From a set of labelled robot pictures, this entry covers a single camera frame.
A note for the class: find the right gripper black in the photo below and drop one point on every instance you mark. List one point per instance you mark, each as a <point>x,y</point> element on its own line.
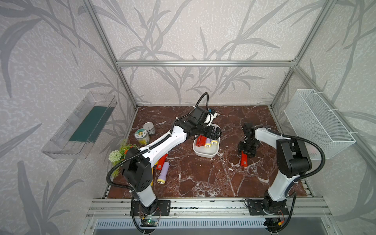
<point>251,153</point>

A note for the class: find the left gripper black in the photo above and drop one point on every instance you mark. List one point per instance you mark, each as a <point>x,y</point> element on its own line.
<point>210,135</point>

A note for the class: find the purple flashlight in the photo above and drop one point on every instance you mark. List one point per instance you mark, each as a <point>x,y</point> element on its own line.
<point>214,142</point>
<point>207,143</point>
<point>162,177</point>

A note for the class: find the white plastic storage box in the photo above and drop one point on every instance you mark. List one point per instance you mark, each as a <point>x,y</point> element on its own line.
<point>206,152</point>

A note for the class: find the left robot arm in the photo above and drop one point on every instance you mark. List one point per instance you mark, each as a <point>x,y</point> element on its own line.
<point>137,168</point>

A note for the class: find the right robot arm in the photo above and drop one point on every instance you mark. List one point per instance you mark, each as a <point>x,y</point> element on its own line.
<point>292,161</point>

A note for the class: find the silver round tin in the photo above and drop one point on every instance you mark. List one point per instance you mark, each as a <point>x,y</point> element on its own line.
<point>149,127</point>

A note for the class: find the green label round tin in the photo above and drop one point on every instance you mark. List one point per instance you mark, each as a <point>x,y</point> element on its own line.
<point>142,136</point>

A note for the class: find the pink object in basket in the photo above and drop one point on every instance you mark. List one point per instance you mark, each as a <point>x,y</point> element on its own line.
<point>312,150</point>

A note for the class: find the yellow toy shovel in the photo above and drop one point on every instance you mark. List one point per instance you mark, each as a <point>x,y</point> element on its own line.
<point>152,175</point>

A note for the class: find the artificial flower plant pot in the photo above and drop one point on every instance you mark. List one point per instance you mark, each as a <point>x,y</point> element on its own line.
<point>117,156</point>

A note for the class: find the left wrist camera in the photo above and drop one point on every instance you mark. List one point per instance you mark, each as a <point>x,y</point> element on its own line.
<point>211,115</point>

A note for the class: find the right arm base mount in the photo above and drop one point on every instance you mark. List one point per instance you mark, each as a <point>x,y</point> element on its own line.
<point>266,207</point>

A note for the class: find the white wire mesh basket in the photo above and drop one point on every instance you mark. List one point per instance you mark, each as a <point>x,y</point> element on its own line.
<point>311,118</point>

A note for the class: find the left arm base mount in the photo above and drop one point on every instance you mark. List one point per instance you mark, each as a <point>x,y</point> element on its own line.
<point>157,208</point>

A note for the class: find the clear acrylic wall shelf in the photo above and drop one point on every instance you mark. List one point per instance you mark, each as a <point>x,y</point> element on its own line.
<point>80,131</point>

